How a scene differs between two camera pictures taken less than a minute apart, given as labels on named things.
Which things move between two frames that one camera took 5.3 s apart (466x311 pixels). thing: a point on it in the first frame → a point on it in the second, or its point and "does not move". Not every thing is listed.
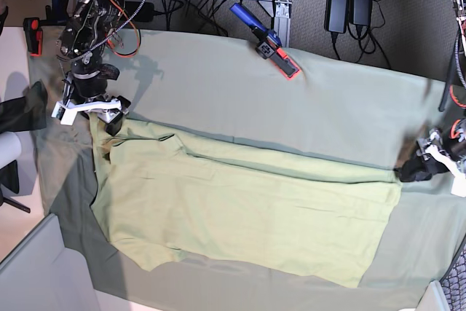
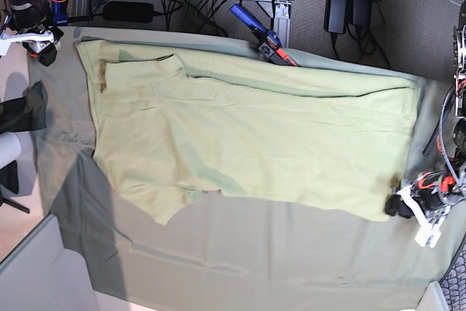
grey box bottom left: [41, 274] does not move
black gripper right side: [448, 141] → [432, 190]
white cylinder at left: [10, 148] does not move
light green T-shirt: [161, 200] → [179, 127]
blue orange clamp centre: [269, 45] does not move
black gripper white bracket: [87, 92] → [37, 36]
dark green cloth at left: [25, 113] does not move
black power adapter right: [336, 12] does not move
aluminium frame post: [282, 25] does not move
